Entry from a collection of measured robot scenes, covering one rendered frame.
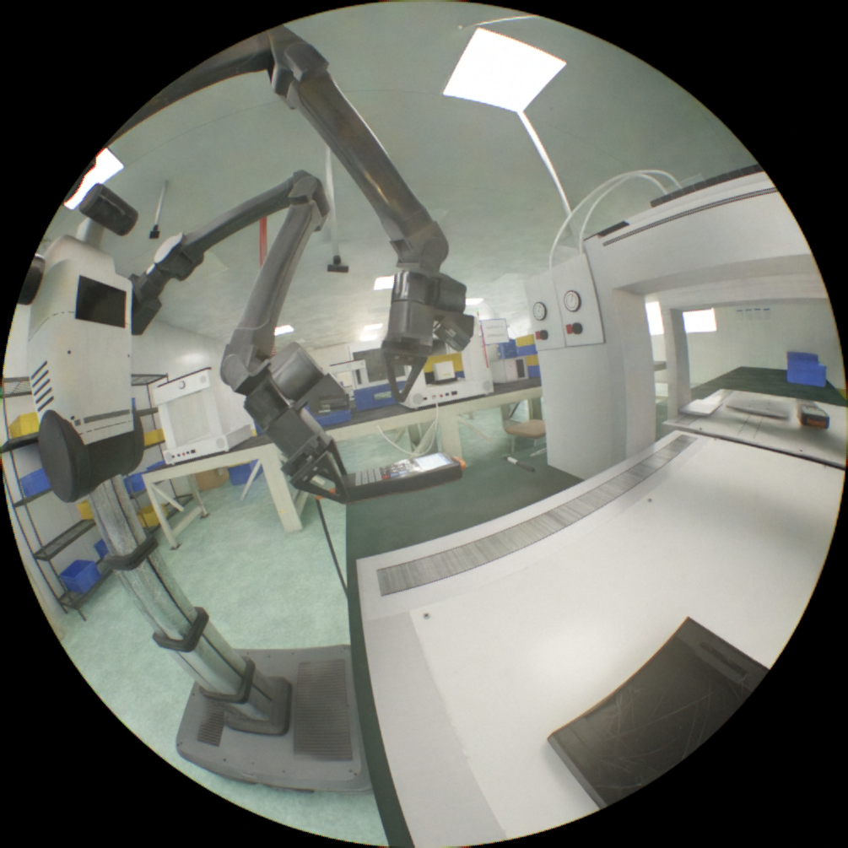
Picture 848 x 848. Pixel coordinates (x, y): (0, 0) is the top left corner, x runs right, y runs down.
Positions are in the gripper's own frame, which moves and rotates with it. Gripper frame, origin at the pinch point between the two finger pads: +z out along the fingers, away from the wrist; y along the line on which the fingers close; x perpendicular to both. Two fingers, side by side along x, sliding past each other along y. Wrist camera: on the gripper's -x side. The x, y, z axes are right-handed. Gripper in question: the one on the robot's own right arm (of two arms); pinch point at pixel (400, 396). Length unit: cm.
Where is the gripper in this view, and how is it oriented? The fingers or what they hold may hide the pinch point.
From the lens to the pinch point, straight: 42.9
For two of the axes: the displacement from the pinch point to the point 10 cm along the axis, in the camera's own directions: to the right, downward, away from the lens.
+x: -9.7, -0.5, -2.4
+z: -0.8, 9.9, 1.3
